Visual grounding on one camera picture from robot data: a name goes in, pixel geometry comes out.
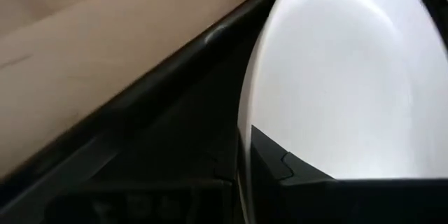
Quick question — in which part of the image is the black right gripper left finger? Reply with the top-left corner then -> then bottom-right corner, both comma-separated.
45,178 -> 243,224

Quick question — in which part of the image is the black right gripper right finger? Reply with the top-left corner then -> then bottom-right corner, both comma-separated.
250,125 -> 448,224

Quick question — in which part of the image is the white round plate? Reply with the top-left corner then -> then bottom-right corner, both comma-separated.
237,0 -> 448,224

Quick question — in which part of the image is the black rectangular serving tray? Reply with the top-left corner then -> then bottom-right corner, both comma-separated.
0,0 -> 448,224

